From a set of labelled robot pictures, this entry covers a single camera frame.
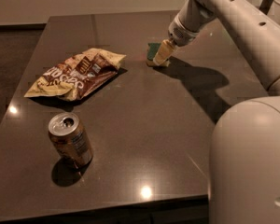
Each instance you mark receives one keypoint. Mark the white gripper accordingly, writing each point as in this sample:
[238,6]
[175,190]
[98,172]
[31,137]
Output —
[183,34]

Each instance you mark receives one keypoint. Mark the green and yellow sponge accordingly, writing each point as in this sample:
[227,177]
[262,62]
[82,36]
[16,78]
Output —
[152,49]

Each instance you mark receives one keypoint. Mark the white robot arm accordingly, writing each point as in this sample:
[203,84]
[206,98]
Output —
[244,157]

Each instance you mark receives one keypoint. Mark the brown crumpled chip bag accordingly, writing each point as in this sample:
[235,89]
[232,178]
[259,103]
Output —
[77,76]

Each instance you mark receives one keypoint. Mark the dark panel in background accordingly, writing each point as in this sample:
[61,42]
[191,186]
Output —
[265,6]

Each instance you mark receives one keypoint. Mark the brown soda can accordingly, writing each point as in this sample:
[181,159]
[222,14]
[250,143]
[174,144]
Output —
[68,135]

